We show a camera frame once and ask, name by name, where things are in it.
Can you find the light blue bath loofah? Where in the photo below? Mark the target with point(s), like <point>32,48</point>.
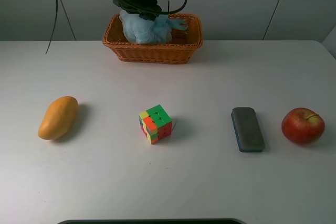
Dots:
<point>141,31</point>

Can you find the orange wicker basket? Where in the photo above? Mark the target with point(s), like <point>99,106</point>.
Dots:
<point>178,51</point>

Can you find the colourful puzzle cube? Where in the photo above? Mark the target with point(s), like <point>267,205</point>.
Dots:
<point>155,123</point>

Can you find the yellow mango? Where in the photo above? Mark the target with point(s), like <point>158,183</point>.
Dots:
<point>58,118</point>

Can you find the grey blue whiteboard eraser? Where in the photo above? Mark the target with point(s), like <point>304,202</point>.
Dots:
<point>247,130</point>

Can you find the red apple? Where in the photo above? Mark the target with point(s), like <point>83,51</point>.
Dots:
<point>302,126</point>

